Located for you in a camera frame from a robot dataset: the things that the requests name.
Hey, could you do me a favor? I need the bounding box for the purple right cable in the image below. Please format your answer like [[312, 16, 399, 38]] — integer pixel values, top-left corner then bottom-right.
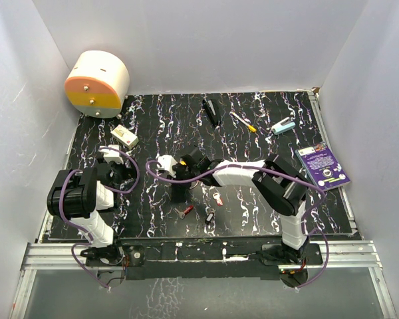
[[146, 160, 330, 288]]

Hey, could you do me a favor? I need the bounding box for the white round drawer cabinet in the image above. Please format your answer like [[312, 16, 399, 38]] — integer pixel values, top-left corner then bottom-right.
[[64, 50, 130, 119]]

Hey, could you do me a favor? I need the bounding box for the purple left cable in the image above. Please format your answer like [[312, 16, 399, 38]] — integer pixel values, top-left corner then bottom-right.
[[59, 147, 141, 289]]

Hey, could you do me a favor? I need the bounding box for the metal keyring with keys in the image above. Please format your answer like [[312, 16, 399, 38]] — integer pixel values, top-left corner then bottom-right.
[[179, 159, 199, 190]]

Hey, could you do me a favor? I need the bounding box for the black stapler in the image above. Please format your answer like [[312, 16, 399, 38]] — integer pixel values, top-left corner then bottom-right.
[[202, 99, 221, 128]]

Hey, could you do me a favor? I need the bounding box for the red key with silver blade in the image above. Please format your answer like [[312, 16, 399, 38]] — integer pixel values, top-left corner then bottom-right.
[[174, 205, 194, 219]]

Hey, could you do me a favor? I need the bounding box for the black key tag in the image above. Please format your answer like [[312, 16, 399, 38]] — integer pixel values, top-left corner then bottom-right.
[[205, 213, 214, 225]]

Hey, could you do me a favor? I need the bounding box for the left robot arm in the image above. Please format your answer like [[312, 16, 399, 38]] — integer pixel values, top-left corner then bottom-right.
[[47, 157, 137, 265]]

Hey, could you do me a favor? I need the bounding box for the purple booklet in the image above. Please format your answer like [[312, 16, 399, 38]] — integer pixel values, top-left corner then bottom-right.
[[295, 142, 350, 191]]

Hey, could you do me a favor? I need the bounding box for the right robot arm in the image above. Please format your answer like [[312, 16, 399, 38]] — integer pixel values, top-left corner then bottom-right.
[[169, 148, 307, 264]]

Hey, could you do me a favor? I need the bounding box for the pale green cardboard box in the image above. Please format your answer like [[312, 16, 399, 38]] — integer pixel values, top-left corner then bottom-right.
[[111, 125, 139, 150]]

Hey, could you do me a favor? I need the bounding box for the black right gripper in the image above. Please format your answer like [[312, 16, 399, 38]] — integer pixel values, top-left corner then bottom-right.
[[167, 161, 200, 189]]

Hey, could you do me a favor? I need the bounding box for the purple cable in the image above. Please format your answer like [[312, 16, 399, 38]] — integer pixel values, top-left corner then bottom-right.
[[59, 147, 141, 289], [146, 160, 330, 288]]

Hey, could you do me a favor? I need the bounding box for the aluminium frame rail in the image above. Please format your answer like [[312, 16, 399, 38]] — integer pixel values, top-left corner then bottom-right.
[[21, 241, 382, 270]]

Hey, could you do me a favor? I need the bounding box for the light blue stapler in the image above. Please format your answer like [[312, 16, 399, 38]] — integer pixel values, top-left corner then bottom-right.
[[271, 117, 295, 135]]

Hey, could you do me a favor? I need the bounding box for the red tag key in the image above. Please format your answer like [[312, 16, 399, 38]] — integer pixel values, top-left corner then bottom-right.
[[212, 192, 223, 206]]

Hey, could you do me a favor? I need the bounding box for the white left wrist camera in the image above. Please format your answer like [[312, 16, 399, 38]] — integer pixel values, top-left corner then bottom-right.
[[99, 144, 124, 164]]

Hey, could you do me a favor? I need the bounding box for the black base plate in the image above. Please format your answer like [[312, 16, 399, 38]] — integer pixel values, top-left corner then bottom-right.
[[80, 238, 323, 284]]

